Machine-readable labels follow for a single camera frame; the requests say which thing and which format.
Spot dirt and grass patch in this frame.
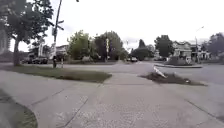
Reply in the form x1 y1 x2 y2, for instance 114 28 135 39
138 70 208 87

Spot low building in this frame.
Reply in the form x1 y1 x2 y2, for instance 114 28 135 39
28 44 71 61

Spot bush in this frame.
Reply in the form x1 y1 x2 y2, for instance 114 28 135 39
166 55 191 66

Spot white object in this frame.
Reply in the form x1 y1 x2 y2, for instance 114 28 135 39
152 65 168 79

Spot white sign on post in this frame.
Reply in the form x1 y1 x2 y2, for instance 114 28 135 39
38 38 46 58

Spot kerbed traffic island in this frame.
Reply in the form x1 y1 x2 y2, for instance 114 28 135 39
154 62 204 69

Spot grey asphalt road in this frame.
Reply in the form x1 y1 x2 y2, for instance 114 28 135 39
0 60 224 86

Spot pole with white sign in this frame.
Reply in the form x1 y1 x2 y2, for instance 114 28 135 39
105 37 110 62

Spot dark green tree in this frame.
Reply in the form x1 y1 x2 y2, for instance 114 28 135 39
93 30 129 62

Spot car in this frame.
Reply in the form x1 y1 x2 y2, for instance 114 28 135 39
126 56 139 63

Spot light green tree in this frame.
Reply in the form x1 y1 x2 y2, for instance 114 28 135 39
67 29 93 62

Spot pale house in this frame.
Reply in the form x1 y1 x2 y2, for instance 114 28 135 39
171 40 211 62

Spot parked dark vehicles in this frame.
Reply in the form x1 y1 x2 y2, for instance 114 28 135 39
21 57 49 65

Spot dark pointed tree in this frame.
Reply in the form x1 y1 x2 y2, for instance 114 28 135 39
130 38 154 62

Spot grey concrete pavement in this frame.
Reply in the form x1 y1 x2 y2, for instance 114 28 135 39
0 69 224 128

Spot street lamp pole with signs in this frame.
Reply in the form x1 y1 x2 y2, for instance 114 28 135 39
49 0 81 69

